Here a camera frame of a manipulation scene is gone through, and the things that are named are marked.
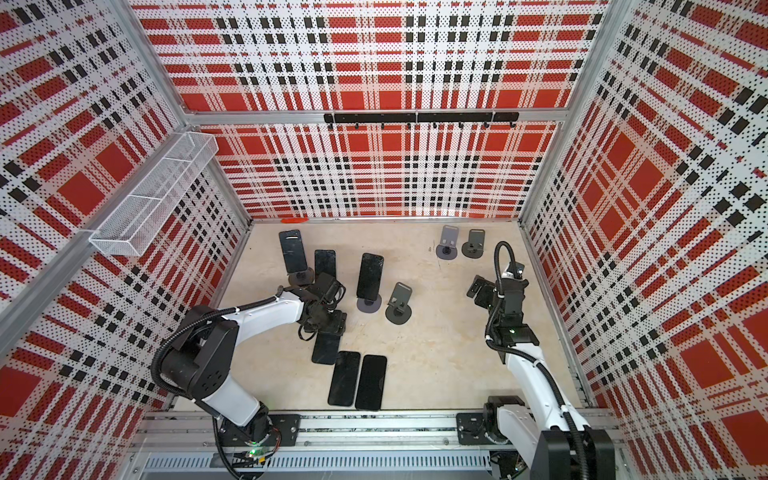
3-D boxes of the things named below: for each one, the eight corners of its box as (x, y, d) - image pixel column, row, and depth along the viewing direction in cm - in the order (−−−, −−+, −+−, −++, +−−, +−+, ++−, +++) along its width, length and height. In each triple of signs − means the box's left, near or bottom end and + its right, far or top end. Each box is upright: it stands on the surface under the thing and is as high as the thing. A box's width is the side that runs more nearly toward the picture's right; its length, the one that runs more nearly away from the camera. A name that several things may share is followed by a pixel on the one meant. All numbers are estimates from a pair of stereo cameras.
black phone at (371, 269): (359, 304, 99) (352, 279, 87) (368, 279, 105) (363, 252, 93) (378, 308, 98) (374, 283, 86) (386, 283, 104) (383, 256, 92)
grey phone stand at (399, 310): (387, 321, 95) (385, 305, 87) (398, 299, 101) (397, 281, 92) (406, 329, 94) (406, 313, 85) (416, 305, 99) (417, 288, 91)
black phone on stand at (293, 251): (295, 285, 105) (279, 254, 91) (294, 263, 111) (279, 231, 98) (312, 281, 106) (299, 250, 92) (310, 260, 112) (297, 228, 99)
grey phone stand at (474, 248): (463, 258, 112) (468, 240, 104) (461, 247, 116) (466, 229, 108) (481, 258, 112) (486, 240, 104) (478, 247, 116) (484, 229, 108)
